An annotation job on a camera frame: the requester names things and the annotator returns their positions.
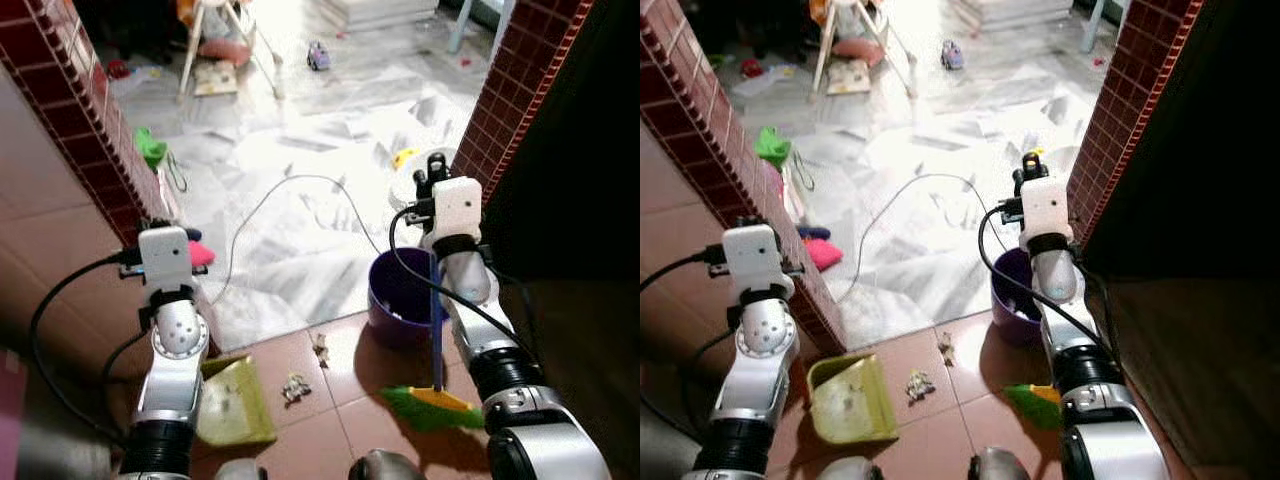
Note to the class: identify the pink cloth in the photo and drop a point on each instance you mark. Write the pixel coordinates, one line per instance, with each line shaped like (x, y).
(200, 255)
(825, 253)

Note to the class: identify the pink cushion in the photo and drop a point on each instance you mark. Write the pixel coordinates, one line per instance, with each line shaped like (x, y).
(225, 50)
(858, 50)

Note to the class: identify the flat picture book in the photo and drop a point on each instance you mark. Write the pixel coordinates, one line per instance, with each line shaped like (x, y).
(848, 78)
(215, 80)

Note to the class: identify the grey left robot foot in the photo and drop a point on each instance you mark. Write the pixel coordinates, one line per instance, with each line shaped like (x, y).
(240, 471)
(850, 470)

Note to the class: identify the green cloth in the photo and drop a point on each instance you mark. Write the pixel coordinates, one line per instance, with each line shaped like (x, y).
(150, 148)
(772, 147)

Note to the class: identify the grey right robot foot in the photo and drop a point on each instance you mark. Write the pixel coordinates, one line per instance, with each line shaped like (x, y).
(383, 467)
(998, 465)

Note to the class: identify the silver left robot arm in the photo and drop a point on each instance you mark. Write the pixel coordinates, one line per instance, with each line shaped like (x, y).
(765, 335)
(180, 330)

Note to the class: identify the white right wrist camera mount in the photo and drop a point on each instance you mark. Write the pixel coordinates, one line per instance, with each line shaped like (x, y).
(1046, 208)
(458, 208)

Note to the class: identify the white legged stool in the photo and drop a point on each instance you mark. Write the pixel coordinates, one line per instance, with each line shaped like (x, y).
(190, 50)
(822, 50)

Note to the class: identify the crumpled paper scrap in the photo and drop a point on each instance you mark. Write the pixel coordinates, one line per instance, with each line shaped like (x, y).
(945, 347)
(296, 388)
(320, 348)
(920, 385)

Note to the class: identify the purple fabric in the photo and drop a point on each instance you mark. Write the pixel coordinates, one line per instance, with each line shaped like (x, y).
(10, 420)

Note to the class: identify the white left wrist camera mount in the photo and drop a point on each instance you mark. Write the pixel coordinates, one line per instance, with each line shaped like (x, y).
(752, 258)
(165, 258)

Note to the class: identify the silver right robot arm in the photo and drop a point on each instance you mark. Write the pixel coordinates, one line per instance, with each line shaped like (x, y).
(1110, 430)
(525, 420)

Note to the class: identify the red toy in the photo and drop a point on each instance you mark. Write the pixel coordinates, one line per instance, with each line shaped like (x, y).
(118, 70)
(750, 68)

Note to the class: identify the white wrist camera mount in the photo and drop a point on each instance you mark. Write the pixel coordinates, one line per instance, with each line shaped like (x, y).
(1046, 208)
(458, 208)
(165, 258)
(752, 258)

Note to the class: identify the purple plastic bucket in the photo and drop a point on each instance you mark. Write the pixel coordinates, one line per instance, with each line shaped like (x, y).
(1012, 295)
(400, 290)

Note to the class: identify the pale blue frame legs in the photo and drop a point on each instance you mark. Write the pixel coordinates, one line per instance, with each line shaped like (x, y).
(1095, 25)
(460, 28)

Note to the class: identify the purple toy car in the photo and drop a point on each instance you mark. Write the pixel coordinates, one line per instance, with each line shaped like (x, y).
(318, 56)
(952, 55)

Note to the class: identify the grey robot foot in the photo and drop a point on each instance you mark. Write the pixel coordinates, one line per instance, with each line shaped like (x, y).
(383, 467)
(850, 470)
(998, 465)
(240, 471)

